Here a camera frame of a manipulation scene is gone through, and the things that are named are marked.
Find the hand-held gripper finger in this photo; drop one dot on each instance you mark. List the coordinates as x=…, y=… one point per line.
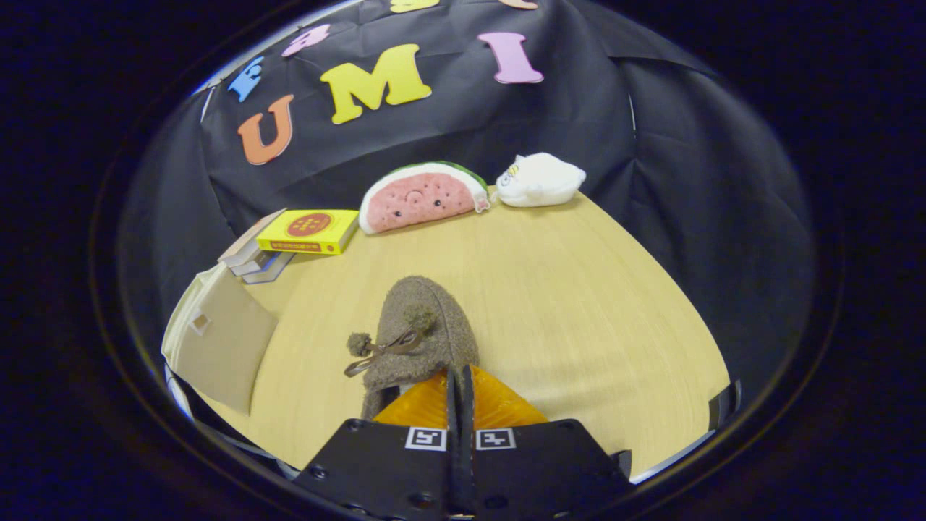
x=454, y=434
x=467, y=434

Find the brown fuzzy shoe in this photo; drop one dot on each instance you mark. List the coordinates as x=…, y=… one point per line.
x=434, y=318

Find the cream storage box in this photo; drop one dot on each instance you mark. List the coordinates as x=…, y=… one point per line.
x=217, y=347

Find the watermelon slice plush toy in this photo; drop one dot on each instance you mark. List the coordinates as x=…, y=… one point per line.
x=419, y=199

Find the blue book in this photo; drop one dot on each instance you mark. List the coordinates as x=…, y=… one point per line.
x=271, y=271

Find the yellow book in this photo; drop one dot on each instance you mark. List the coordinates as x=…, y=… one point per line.
x=307, y=226

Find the white plush toy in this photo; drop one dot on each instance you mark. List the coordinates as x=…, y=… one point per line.
x=542, y=181

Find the beige book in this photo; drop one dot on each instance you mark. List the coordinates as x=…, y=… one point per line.
x=246, y=242

